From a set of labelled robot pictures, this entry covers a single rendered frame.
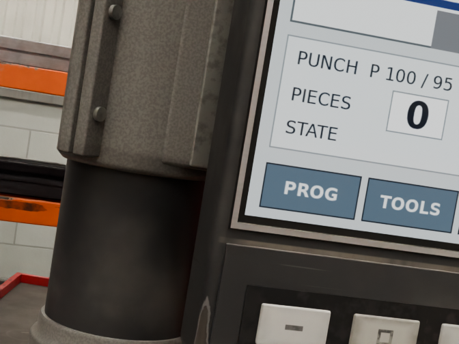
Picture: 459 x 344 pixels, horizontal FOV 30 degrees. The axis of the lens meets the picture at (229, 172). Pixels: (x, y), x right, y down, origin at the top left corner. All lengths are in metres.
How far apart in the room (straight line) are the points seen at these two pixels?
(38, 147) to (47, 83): 2.57
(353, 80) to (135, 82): 0.15
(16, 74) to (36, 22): 2.57
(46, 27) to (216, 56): 4.34
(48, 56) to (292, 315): 1.95
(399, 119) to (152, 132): 0.16
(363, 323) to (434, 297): 0.04
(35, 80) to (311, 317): 1.92
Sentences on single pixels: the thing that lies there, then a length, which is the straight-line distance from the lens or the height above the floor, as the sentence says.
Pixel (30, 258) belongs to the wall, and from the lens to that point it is 4.97.
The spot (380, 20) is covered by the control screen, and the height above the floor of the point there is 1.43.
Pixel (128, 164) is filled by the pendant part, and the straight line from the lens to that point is 0.53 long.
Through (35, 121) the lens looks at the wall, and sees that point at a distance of 4.87.
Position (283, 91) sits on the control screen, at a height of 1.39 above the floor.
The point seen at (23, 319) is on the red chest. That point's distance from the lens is 1.46.
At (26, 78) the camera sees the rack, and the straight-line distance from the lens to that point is 2.31.
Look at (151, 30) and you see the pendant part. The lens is 0.53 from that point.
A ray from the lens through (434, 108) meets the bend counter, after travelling 0.46.
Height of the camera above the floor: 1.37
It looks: 4 degrees down
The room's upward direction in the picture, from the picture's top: 9 degrees clockwise
